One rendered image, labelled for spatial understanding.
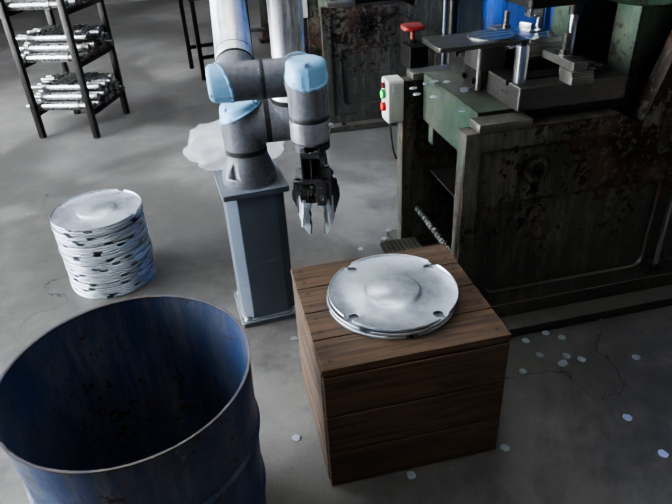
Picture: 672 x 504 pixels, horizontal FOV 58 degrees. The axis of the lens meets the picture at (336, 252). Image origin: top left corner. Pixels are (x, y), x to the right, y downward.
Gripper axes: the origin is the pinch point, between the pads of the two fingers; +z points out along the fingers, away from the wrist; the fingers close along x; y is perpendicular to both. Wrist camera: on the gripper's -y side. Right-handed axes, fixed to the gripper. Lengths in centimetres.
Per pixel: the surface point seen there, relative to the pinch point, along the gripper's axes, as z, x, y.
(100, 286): 48, -78, -50
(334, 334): 18.8, 2.9, 12.8
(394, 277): 16.3, 16.3, -4.2
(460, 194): 8.1, 34.4, -29.4
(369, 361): 18.9, 10.1, 21.2
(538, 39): -24, 56, -54
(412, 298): 16.3, 19.8, 4.0
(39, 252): 53, -115, -81
